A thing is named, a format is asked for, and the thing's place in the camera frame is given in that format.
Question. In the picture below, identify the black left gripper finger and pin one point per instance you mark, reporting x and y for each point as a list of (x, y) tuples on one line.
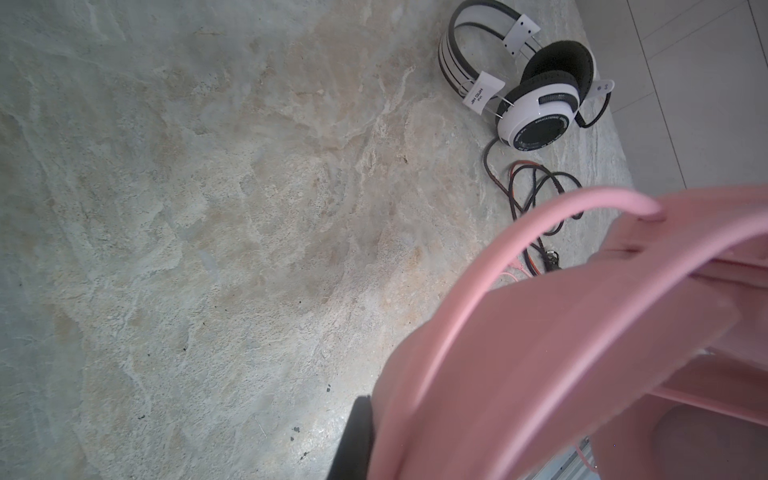
[(352, 458)]

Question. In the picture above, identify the pink headphones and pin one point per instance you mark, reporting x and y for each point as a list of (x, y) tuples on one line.
[(635, 322)]

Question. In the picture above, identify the white black headphones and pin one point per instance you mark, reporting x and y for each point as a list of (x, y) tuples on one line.
[(558, 87)]

